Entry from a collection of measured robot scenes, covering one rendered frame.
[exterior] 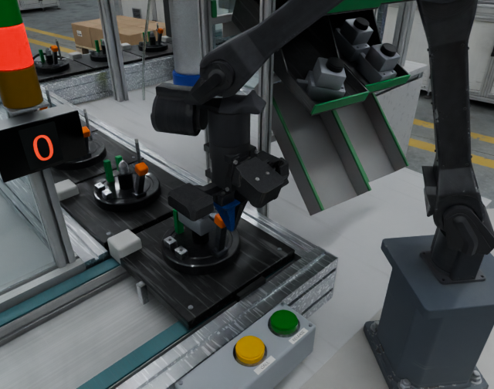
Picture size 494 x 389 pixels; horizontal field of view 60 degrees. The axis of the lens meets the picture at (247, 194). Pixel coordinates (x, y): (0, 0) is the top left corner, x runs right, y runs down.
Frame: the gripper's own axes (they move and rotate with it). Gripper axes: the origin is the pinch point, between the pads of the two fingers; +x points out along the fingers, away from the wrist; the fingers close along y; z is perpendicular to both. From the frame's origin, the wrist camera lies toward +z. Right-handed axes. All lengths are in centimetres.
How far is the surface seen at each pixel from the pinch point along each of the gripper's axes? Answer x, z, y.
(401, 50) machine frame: 13, -61, 164
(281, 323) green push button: 12.1, 13.2, -2.3
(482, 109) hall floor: 109, -83, 391
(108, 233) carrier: 12.2, -23.9, -10.0
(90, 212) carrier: 12.3, -33.0, -9.2
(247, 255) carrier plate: 12.3, -1.3, 4.6
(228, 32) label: -18.1, -30.2, 26.5
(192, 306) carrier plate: 12.1, 1.7, -9.7
